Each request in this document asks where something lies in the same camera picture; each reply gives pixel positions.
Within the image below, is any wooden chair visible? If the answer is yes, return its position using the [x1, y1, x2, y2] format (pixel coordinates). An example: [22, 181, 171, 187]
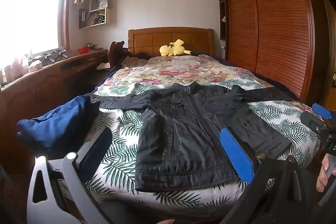
[109, 41, 132, 69]

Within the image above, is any person's right hand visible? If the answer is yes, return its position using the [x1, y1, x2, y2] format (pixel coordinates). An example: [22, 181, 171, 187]
[316, 154, 336, 192]

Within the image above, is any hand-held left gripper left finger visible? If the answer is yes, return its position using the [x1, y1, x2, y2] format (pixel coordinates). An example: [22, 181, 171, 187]
[26, 126, 113, 224]

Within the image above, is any wooden bed headboard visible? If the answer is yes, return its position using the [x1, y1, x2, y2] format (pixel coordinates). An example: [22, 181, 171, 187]
[127, 27, 216, 57]

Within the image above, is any floral quilt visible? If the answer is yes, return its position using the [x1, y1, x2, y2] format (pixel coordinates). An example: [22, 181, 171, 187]
[98, 54, 266, 91]

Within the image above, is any yellow plush toy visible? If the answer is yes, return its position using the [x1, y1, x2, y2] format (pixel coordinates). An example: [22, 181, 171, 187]
[159, 39, 192, 57]

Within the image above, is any wooden slatted wardrobe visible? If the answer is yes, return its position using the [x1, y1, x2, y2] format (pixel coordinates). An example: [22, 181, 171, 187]
[216, 0, 336, 109]

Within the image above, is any wooden desk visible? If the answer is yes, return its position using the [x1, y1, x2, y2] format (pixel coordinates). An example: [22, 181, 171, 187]
[0, 49, 110, 161]

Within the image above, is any white wall shelf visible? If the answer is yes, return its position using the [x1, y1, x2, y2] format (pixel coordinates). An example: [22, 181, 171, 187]
[78, 0, 113, 29]

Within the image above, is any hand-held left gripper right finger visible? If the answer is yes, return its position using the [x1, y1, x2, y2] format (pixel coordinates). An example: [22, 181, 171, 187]
[219, 128, 319, 224]

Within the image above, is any black jacket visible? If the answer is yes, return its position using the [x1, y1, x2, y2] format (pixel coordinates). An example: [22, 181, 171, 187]
[89, 81, 294, 192]

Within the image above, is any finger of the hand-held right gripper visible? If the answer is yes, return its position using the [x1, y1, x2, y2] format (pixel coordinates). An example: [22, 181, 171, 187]
[312, 102, 333, 120]
[301, 111, 327, 133]

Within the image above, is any window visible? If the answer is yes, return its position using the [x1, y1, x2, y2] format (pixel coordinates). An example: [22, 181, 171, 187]
[0, 0, 77, 67]

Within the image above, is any leaf print bed sheet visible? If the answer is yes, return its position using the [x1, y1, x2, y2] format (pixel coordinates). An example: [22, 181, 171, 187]
[84, 74, 322, 215]

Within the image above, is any blue folded garment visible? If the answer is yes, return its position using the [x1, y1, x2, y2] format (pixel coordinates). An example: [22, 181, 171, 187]
[17, 95, 101, 154]

